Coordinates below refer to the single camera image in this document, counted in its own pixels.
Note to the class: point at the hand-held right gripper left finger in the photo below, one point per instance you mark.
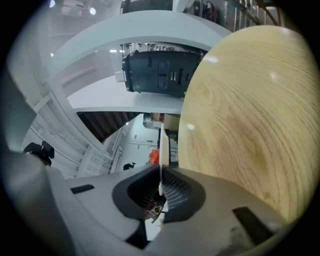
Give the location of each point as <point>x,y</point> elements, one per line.
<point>100,200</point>

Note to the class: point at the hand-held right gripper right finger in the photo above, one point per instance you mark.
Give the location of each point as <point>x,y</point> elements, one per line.
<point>220,200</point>

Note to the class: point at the white plate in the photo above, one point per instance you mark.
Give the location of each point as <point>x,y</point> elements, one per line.
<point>162,150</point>

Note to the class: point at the round wooden table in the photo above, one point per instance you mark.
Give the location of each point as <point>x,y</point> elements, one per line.
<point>250,112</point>

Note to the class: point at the red plastic bag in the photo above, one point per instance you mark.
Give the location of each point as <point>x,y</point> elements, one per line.
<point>154,155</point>

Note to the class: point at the dark wooden staircase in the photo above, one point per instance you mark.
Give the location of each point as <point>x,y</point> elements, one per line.
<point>105,122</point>

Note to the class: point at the person's black cap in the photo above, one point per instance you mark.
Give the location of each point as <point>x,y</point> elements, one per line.
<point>35,152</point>

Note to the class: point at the black equipment case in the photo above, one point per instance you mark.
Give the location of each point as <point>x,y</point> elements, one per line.
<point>147,5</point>
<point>155,72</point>

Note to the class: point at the black head camera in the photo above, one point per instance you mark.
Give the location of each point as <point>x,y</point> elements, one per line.
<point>48,150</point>

